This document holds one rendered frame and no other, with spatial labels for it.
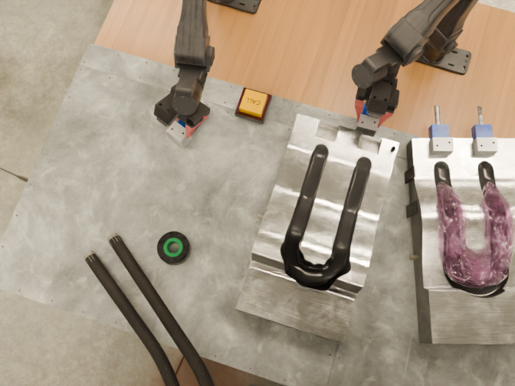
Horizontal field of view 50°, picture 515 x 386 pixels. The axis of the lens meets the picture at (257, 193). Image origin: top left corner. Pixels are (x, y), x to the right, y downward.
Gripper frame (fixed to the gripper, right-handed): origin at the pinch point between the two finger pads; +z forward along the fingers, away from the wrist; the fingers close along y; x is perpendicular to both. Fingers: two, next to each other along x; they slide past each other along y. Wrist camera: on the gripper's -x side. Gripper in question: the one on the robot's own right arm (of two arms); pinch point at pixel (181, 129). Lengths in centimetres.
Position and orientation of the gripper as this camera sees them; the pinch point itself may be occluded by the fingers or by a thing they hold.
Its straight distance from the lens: 143.3
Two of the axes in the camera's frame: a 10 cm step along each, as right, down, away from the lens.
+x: 5.4, -5.6, 6.4
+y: 8.0, 5.8, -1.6
